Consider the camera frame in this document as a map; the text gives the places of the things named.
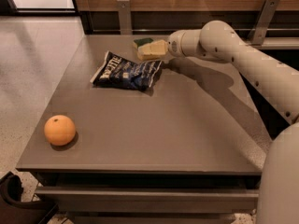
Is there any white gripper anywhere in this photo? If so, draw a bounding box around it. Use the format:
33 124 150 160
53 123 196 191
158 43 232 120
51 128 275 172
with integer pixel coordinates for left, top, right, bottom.
137 29 202 61

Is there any green and yellow sponge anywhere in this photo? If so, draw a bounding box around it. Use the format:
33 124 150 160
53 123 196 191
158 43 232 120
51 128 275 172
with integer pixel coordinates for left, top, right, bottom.
133 37 153 49

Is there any blue chip bag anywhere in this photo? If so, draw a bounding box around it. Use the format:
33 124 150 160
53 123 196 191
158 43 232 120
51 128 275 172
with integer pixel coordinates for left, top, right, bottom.
91 51 163 91

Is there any orange fruit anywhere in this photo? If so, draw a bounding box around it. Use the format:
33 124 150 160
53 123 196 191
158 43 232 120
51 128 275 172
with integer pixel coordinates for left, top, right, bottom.
44 115 76 146

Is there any grey cabinet drawer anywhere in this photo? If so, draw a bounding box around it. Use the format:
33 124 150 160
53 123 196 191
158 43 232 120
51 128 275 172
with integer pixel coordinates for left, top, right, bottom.
36 187 259 214

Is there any left metal bracket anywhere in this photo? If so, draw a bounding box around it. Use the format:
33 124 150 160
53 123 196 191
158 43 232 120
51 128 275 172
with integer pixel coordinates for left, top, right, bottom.
117 0 133 35

